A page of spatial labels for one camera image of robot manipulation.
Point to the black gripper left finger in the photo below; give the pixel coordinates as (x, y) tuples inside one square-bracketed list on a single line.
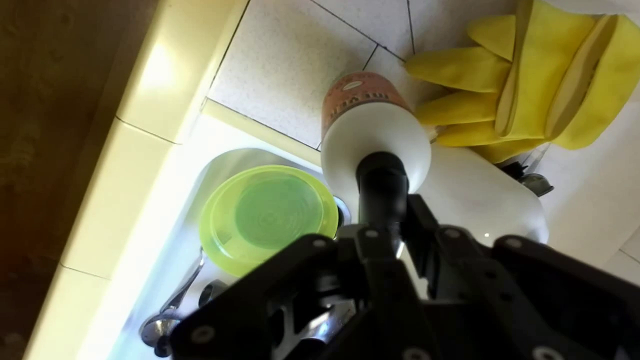
[(267, 301)]

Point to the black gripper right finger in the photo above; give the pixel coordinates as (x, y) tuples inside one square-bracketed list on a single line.
[(521, 301)]

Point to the orange label pump bottle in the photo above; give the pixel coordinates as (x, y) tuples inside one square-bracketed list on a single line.
[(373, 126)]

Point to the green plastic bowl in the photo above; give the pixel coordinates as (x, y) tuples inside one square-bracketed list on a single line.
[(267, 212)]

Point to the metal cutlery piece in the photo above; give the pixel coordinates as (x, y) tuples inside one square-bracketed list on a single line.
[(163, 323)]

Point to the white ceramic sink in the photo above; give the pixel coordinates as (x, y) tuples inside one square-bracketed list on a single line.
[(180, 221)]

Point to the yellow rubber glove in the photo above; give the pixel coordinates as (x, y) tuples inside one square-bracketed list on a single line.
[(533, 72)]

